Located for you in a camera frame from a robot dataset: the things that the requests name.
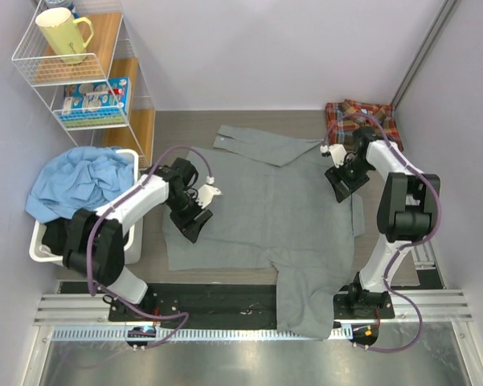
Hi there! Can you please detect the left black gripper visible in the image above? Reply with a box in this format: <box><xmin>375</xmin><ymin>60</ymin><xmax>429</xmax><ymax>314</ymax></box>
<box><xmin>164</xmin><ymin>192</ymin><xmax>211</xmax><ymax>243</ymax></box>

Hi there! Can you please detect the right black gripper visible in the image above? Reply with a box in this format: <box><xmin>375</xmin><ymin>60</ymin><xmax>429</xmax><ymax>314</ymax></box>
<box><xmin>325</xmin><ymin>158</ymin><xmax>373</xmax><ymax>203</ymax></box>

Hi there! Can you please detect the grey long sleeve shirt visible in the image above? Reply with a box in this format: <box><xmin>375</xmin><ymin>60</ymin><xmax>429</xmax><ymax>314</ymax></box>
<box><xmin>162</xmin><ymin>125</ymin><xmax>365</xmax><ymax>339</ymax></box>

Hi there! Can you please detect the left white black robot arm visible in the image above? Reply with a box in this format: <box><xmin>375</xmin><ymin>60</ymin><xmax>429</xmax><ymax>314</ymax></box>
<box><xmin>63</xmin><ymin>158</ymin><xmax>222</xmax><ymax>321</ymax></box>

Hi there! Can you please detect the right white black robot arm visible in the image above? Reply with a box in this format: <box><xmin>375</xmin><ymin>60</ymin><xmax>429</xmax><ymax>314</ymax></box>
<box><xmin>321</xmin><ymin>126</ymin><xmax>440</xmax><ymax>319</ymax></box>

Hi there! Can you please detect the folded plaid shirt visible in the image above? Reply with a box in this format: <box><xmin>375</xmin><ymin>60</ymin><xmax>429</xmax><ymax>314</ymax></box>
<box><xmin>325</xmin><ymin>99</ymin><xmax>403</xmax><ymax>150</ymax></box>

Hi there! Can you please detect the white plastic laundry bin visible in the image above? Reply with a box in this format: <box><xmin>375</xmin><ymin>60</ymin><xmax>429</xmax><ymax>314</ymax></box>
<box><xmin>29</xmin><ymin>149</ymin><xmax>143</xmax><ymax>266</ymax></box>

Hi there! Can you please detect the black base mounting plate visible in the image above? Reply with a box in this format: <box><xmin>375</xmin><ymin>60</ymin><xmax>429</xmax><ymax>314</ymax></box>
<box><xmin>102</xmin><ymin>283</ymin><xmax>395</xmax><ymax>330</ymax></box>

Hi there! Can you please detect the light blue shirt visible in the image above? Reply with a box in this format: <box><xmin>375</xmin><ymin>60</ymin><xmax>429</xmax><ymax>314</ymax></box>
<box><xmin>25</xmin><ymin>146</ymin><xmax>134</xmax><ymax>224</ymax></box>

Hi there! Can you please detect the black garment in bin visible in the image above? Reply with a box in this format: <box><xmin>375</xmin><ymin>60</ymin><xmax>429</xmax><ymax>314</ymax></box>
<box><xmin>42</xmin><ymin>218</ymin><xmax>70</xmax><ymax>256</ymax></box>

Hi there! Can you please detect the blue picture box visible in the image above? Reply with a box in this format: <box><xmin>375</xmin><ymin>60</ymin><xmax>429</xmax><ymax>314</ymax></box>
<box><xmin>55</xmin><ymin>76</ymin><xmax>132</xmax><ymax>128</ymax></box>

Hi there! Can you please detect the yellow mug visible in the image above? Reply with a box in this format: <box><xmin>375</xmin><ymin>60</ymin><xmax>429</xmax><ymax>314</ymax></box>
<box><xmin>35</xmin><ymin>7</ymin><xmax>95</xmax><ymax>65</ymax></box>

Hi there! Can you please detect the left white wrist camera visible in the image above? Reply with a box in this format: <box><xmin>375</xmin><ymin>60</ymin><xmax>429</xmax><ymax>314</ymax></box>
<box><xmin>196</xmin><ymin>176</ymin><xmax>223</xmax><ymax>209</ymax></box>

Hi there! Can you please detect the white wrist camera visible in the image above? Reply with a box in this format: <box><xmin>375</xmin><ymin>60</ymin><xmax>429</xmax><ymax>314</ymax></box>
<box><xmin>320</xmin><ymin>144</ymin><xmax>347</xmax><ymax>168</ymax></box>
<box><xmin>196</xmin><ymin>176</ymin><xmax>223</xmax><ymax>209</ymax></box>

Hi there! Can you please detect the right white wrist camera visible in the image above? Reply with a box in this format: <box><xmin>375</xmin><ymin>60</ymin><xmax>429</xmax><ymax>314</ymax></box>
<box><xmin>320</xmin><ymin>144</ymin><xmax>347</xmax><ymax>168</ymax></box>

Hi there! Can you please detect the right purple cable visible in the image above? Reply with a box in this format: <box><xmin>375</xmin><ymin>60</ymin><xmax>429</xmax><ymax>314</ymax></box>
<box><xmin>323</xmin><ymin>112</ymin><xmax>443</xmax><ymax>354</ymax></box>

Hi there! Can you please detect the purple cable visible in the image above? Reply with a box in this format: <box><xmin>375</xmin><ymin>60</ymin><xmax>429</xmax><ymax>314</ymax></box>
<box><xmin>323</xmin><ymin>112</ymin><xmax>443</xmax><ymax>354</ymax></box>
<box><xmin>86</xmin><ymin>146</ymin><xmax>216</xmax><ymax>351</ymax></box>

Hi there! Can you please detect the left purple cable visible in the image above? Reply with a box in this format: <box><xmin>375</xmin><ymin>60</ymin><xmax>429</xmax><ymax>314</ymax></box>
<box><xmin>86</xmin><ymin>146</ymin><xmax>216</xmax><ymax>351</ymax></box>

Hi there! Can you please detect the aluminium corner post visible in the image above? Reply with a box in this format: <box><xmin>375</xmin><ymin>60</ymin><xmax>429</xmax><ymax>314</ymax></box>
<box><xmin>391</xmin><ymin>0</ymin><xmax>460</xmax><ymax>109</ymax></box>

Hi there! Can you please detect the aluminium rail frame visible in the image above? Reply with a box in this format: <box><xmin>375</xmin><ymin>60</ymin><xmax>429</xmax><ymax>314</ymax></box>
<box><xmin>18</xmin><ymin>154</ymin><xmax>483</xmax><ymax>386</ymax></box>

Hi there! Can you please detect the white wire shelf rack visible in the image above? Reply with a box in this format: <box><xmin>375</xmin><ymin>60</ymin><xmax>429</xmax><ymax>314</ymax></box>
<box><xmin>12</xmin><ymin>1</ymin><xmax>156</xmax><ymax>167</ymax></box>

